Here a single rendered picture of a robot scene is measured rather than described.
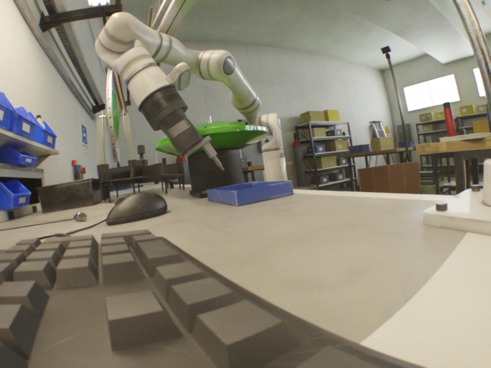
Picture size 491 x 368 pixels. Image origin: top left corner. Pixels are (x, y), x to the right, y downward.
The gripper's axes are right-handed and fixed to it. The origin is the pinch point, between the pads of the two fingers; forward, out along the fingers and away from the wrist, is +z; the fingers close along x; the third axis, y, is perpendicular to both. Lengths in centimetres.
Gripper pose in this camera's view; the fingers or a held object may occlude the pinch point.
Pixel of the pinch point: (222, 169)
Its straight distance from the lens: 44.0
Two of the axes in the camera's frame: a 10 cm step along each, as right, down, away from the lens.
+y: -7.9, 5.9, -1.9
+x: 2.6, 0.3, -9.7
